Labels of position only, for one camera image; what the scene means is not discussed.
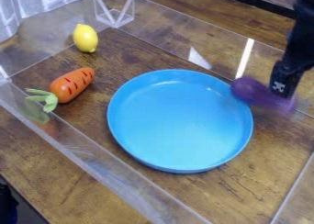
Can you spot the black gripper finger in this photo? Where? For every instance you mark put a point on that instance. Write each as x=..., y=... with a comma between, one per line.
x=284, y=80

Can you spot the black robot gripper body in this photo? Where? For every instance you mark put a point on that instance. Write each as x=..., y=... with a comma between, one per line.
x=298, y=57

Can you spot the purple toy eggplant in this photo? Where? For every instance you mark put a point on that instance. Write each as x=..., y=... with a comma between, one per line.
x=255, y=94

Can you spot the blue round tray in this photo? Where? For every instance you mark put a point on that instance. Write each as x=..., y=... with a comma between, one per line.
x=176, y=121

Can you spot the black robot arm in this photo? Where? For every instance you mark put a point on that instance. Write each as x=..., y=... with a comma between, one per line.
x=298, y=56

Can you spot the yellow toy lemon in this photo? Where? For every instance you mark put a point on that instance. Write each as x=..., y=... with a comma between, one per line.
x=84, y=38

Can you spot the orange toy carrot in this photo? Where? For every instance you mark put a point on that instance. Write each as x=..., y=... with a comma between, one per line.
x=64, y=88

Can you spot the clear acrylic front barrier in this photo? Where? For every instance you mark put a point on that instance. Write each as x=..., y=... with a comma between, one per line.
x=155, y=204

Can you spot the clear acrylic corner bracket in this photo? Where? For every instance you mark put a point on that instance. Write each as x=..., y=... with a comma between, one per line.
x=112, y=17

